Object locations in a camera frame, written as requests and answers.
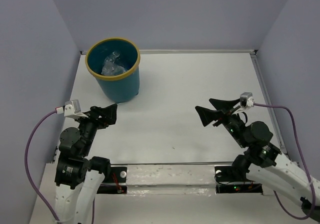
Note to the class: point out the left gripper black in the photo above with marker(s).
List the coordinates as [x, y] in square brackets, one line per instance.
[108, 112]

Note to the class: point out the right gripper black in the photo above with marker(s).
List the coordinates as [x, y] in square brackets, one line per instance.
[206, 115]

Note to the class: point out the green label water bottle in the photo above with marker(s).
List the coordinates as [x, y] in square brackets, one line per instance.
[113, 69]

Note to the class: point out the large crushed clear bottle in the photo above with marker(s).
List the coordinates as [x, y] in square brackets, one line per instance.
[114, 57]

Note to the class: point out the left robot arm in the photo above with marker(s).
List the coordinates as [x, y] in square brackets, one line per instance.
[77, 178]

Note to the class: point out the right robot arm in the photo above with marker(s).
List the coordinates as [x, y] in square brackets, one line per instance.
[262, 161]

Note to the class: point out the teal bin with yellow rim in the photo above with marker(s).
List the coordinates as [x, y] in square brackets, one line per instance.
[120, 88]

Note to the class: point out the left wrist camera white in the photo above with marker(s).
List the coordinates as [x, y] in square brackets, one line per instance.
[71, 109]

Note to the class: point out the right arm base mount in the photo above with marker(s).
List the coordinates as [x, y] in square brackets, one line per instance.
[230, 181]

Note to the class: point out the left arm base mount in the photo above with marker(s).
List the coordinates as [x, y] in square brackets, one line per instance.
[115, 183]

